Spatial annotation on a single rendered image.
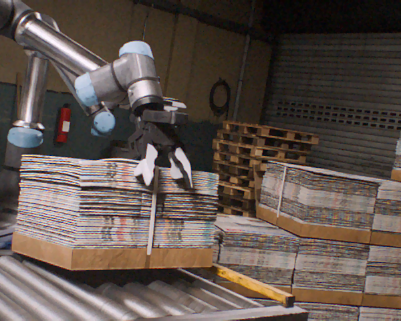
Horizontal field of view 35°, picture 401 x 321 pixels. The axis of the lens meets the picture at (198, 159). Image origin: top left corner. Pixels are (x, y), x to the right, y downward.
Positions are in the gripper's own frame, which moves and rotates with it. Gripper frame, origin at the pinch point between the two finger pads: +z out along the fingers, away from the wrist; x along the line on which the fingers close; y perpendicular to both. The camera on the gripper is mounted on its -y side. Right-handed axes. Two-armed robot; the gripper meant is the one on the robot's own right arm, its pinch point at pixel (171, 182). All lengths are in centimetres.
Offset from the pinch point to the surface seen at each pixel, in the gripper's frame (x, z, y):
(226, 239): -65, -7, 55
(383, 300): -126, 21, 45
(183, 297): -4.5, 22.1, 9.8
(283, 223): -94, -13, 54
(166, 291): -4.0, 19.4, 14.4
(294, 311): -24.3, 29.6, -1.7
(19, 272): 22.3, 9.3, 28.7
